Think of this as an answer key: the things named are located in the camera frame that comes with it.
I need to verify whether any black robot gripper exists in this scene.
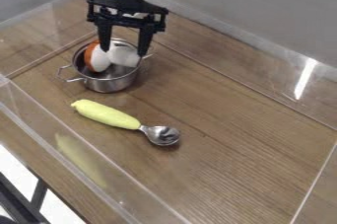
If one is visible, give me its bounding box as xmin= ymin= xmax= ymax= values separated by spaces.
xmin=86 ymin=0 xmax=169 ymax=56

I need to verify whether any red and white toy mushroom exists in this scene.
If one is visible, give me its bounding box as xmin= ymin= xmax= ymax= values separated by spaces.
xmin=83 ymin=40 xmax=139 ymax=73

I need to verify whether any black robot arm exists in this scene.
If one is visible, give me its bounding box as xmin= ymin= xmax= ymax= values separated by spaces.
xmin=86 ymin=0 xmax=169 ymax=56

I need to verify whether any silver metal pot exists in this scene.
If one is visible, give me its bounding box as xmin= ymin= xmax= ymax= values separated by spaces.
xmin=55 ymin=38 xmax=150 ymax=93

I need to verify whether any spoon with yellow handle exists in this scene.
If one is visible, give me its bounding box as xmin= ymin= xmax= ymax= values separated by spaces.
xmin=70 ymin=100 xmax=179 ymax=146

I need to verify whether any black metal table frame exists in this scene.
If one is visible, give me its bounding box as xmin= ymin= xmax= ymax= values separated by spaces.
xmin=0 ymin=173 xmax=50 ymax=224

